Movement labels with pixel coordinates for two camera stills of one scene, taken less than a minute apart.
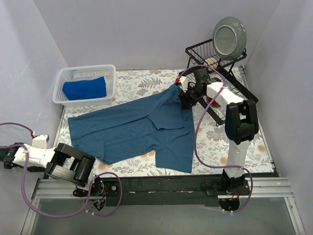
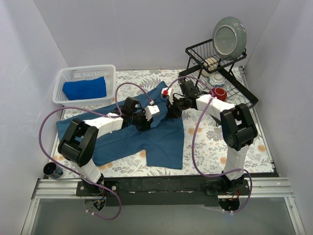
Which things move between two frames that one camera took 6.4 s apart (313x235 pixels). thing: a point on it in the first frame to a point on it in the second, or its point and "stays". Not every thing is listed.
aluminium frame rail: [64, 188] stays
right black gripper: [185, 98] to [172, 109]
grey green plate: [229, 38] stays
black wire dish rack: [208, 81] stays
